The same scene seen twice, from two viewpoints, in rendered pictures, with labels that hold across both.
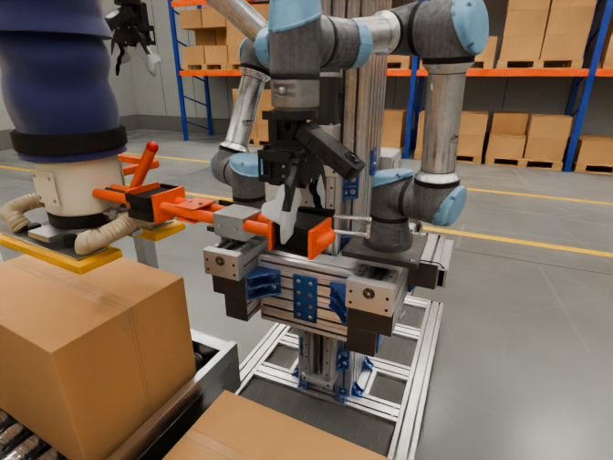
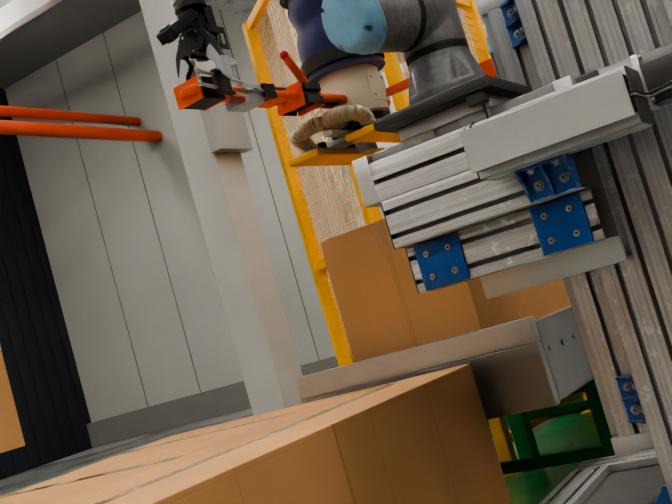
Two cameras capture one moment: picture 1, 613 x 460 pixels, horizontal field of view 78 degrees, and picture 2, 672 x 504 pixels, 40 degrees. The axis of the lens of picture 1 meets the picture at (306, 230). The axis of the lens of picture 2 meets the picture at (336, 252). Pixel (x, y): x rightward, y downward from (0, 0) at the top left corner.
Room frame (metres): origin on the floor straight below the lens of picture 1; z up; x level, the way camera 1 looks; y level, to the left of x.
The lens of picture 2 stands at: (1.00, -1.92, 0.70)
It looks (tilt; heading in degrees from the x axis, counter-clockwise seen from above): 5 degrees up; 96
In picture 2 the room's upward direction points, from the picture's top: 16 degrees counter-clockwise
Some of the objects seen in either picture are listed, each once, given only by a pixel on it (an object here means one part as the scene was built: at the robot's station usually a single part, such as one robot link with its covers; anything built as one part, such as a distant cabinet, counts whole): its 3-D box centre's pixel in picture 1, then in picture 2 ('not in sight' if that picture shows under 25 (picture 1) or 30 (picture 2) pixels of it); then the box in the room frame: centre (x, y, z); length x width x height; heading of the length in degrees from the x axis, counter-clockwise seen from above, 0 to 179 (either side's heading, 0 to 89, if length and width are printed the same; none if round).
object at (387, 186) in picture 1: (393, 192); (423, 16); (1.09, -0.26, 1.20); 0.13 x 0.12 x 0.14; 46
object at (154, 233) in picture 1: (125, 214); (394, 127); (0.97, 0.49, 1.17); 0.34 x 0.10 x 0.05; 62
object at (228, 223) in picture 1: (238, 222); (243, 97); (0.67, 0.13, 1.27); 0.07 x 0.07 x 0.04; 62
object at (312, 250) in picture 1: (300, 234); (200, 93); (0.60, 0.01, 1.28); 0.08 x 0.07 x 0.05; 62
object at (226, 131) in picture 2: not in sight; (222, 113); (0.35, 1.49, 1.62); 0.20 x 0.05 x 0.30; 64
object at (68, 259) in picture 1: (53, 239); (337, 151); (0.80, 0.58, 1.17); 0.34 x 0.10 x 0.05; 62
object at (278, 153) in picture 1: (291, 147); (199, 31); (0.63, 0.02, 1.41); 0.09 x 0.08 x 0.12; 62
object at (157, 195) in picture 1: (157, 201); (299, 99); (0.77, 0.32, 1.28); 0.10 x 0.08 x 0.06; 152
